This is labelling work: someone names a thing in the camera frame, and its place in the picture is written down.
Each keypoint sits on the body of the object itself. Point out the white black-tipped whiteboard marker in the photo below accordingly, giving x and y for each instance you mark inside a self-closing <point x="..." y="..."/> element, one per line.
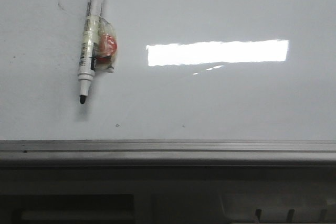
<point x="89" y="47"/>

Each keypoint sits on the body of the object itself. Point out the white glossy whiteboard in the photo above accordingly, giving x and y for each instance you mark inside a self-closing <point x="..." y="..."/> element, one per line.
<point x="185" y="70"/>

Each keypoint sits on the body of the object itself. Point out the grey aluminium whiteboard tray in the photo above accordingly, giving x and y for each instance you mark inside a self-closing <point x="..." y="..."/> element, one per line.
<point x="108" y="153"/>

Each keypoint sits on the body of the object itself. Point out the grey cabinet below whiteboard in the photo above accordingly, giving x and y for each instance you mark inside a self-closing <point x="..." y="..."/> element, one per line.
<point x="168" y="195"/>

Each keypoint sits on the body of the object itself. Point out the red magnet taped to marker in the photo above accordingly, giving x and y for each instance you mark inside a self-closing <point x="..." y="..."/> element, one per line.
<point x="107" y="47"/>

